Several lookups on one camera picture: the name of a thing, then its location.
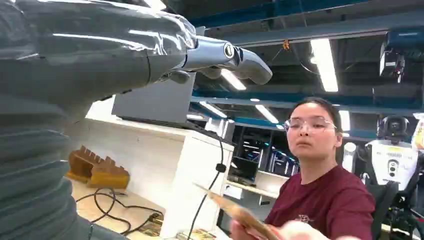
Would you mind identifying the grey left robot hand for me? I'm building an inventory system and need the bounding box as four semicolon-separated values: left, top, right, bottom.
0;0;274;124

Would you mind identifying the tan card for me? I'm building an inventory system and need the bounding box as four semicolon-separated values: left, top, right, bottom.
193;183;282;240

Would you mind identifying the grey laptop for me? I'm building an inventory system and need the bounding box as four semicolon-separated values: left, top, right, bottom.
111;72;213;132

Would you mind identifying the wooden card box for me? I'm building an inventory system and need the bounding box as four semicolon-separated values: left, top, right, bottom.
66;145;131;190

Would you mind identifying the white desk partition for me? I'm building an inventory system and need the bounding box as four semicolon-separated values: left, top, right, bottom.
67;96;235;240

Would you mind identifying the ribbed grey left arm sleeve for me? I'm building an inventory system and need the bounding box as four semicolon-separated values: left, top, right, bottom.
0;94;128;240

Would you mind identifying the gold card stack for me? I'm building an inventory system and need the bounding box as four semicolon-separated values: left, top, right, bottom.
176;228;218;240

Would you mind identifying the person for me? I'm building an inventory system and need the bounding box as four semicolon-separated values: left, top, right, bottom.
229;96;377;240

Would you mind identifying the person's hand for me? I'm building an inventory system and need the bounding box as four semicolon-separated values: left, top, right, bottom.
229;219;362;240

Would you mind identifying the white humanoid robot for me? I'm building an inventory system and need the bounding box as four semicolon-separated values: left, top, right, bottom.
342;115;424;240

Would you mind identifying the black hanging cable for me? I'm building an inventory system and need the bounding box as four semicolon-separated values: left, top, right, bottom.
186;130;227;240

